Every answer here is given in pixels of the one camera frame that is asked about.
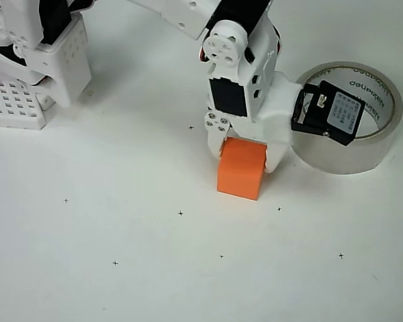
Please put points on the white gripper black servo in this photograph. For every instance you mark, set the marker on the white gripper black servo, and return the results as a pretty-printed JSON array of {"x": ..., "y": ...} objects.
[{"x": 217, "y": 125}]

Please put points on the orange cube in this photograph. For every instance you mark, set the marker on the orange cube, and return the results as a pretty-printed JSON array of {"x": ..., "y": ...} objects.
[{"x": 240, "y": 171}]

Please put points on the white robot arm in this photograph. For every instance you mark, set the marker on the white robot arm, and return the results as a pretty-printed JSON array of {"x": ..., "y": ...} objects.
[{"x": 188, "y": 16}]

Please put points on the clear packing tape roll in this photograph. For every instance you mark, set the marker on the clear packing tape roll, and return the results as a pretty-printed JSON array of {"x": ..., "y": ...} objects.
[{"x": 372, "y": 157}]

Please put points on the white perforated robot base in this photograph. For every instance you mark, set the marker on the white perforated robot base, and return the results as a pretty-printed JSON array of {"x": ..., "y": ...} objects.
[{"x": 13, "y": 107}]

